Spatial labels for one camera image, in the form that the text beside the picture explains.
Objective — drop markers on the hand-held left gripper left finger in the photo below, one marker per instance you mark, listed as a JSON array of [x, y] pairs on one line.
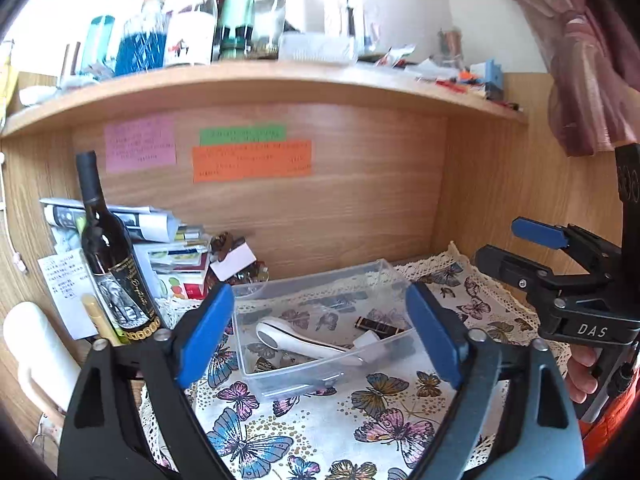
[[205, 330]]

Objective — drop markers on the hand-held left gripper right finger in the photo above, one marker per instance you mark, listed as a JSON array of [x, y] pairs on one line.
[[432, 335]]

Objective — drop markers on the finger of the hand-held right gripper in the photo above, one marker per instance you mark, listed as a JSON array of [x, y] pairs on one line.
[[537, 230], [505, 270]]

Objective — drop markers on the dark brown lipstick tube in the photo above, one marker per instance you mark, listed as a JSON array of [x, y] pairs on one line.
[[380, 325]]

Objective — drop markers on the clear plastic storage box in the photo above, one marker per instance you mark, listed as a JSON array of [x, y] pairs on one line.
[[260, 360]]

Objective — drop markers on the white charger plug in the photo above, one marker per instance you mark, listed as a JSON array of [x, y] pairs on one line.
[[367, 340]]

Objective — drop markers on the white handheld massager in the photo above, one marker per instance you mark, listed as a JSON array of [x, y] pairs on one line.
[[300, 345]]

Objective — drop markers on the person's right forearm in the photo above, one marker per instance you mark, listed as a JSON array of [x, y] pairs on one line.
[[615, 425]]

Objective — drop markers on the person's right hand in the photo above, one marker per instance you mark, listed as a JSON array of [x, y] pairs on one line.
[[582, 375]]

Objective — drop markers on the white card with clip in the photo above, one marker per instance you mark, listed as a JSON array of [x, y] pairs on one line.
[[232, 262]]

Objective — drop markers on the stack of papers and booklets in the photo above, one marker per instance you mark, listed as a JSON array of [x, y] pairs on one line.
[[170, 260]]

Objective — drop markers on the yellow glue stick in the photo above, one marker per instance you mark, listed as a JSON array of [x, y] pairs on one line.
[[100, 320]]

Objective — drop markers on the dark wine bottle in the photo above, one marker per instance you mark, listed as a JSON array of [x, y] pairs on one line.
[[107, 260]]

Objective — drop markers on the butterfly print tablecloth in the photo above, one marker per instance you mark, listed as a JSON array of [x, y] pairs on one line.
[[325, 420]]

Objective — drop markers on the white handwritten paper sheet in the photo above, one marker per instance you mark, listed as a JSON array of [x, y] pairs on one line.
[[65, 290]]

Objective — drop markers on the blue plastic block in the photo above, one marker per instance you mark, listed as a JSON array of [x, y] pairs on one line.
[[494, 77]]

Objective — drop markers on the white thermos cup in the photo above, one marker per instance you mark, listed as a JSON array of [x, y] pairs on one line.
[[40, 355]]

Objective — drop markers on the orange paper note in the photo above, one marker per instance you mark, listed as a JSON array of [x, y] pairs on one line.
[[250, 162]]

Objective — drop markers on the pile of pens and stationery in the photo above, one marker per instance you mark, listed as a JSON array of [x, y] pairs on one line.
[[450, 80]]

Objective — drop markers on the pink striped curtain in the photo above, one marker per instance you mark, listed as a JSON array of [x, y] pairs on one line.
[[585, 60]]

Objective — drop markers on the pink paper note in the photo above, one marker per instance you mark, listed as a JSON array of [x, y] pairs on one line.
[[140, 144]]

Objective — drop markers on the green paper note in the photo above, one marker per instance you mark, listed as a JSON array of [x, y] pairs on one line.
[[242, 135]]

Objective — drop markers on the glass jar with sticks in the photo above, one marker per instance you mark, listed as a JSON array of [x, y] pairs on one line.
[[450, 47]]

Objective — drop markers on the wooden shelf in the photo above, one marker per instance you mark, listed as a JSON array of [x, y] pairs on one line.
[[250, 90]]

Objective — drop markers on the clear blister packages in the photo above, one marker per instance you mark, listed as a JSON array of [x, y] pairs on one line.
[[350, 20]]

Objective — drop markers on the clear plastic case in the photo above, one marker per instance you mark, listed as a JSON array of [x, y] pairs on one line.
[[317, 49]]

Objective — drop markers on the dark green ink bottle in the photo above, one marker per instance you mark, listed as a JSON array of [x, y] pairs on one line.
[[235, 42]]

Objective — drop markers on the square blue glass bottle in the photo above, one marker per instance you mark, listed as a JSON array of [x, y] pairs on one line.
[[140, 45]]

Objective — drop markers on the clear bottle with white label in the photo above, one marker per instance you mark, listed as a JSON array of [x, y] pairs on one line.
[[190, 35]]

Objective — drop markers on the silver metal cylinder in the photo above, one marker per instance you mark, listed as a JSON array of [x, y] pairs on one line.
[[70, 60]]

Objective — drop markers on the tall blue liquid bottle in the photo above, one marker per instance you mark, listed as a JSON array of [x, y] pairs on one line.
[[97, 42]]

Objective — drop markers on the clear jar with metal clasp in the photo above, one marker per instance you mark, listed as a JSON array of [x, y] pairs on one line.
[[269, 20]]

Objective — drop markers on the green pump bottle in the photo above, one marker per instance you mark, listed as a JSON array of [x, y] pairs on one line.
[[234, 10]]

